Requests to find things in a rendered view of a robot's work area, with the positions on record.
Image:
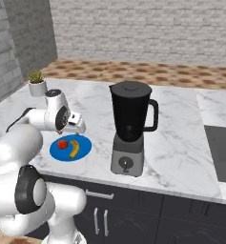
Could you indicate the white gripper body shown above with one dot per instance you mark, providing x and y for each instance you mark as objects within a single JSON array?
[{"x": 77, "y": 127}]

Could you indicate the green plant in white pot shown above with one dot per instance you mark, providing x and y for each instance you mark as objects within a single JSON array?
[{"x": 37, "y": 85}]

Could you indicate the black and grey blender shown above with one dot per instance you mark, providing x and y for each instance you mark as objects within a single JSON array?
[{"x": 130, "y": 114}]

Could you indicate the yellow banana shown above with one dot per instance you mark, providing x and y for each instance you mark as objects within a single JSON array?
[{"x": 75, "y": 149}]

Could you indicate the blue round plate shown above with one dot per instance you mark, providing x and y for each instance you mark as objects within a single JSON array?
[{"x": 84, "y": 146}]

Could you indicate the dark drawer front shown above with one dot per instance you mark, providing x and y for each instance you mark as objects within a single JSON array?
[
  {"x": 197, "y": 208},
  {"x": 133, "y": 196}
]

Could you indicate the dark cupboard door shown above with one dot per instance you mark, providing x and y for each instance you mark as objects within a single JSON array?
[
  {"x": 194, "y": 233},
  {"x": 130, "y": 227},
  {"x": 87, "y": 227}
]

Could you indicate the black hob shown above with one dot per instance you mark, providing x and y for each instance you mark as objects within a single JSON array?
[{"x": 222, "y": 152}]

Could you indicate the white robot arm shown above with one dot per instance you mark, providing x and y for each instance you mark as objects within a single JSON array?
[{"x": 16, "y": 143}]

